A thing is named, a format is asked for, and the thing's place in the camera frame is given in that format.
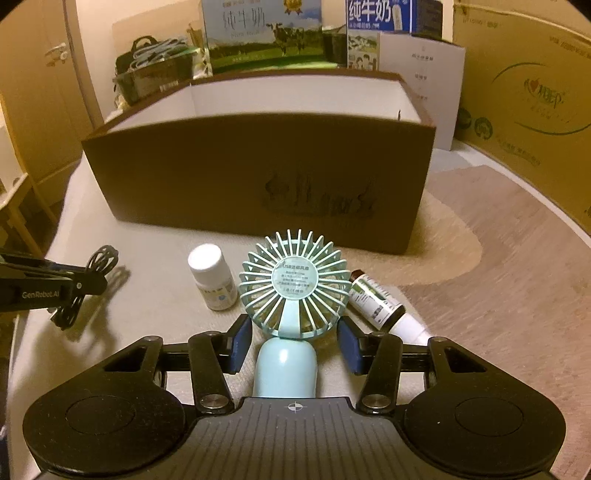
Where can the large tan cardboard carton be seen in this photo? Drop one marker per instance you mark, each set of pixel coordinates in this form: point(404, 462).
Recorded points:
point(526, 93)

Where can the brown open cardboard box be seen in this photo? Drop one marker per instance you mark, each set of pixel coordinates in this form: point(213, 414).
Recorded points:
point(341, 153)

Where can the white wooden chair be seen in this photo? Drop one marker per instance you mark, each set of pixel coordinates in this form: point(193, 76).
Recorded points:
point(16, 184)

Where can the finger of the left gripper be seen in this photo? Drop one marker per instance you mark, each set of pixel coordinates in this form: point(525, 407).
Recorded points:
point(29, 283)

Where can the small white pill bottle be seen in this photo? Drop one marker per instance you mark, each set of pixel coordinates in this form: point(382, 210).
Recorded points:
point(212, 276)

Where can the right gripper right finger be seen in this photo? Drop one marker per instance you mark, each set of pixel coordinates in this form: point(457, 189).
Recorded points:
point(378, 358)

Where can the mint green handheld fan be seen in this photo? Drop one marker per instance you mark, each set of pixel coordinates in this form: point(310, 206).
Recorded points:
point(293, 313)

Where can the wooden door with handle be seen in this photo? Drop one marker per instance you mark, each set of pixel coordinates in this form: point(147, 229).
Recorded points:
point(46, 93)

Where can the black bag with straps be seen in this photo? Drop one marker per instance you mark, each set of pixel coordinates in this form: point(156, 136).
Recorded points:
point(153, 66)

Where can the dark spray bottle white cap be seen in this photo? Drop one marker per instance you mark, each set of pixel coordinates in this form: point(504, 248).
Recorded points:
point(383, 311)

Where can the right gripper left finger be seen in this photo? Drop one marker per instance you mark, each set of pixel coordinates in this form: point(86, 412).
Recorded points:
point(212, 355)

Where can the blue milk carton box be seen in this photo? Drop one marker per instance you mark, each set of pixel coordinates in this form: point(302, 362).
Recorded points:
point(367, 19)

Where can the white printed box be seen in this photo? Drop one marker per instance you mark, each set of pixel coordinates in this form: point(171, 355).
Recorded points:
point(434, 70)

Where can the green milk carton box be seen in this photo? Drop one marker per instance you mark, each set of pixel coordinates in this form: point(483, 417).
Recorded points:
point(244, 34)

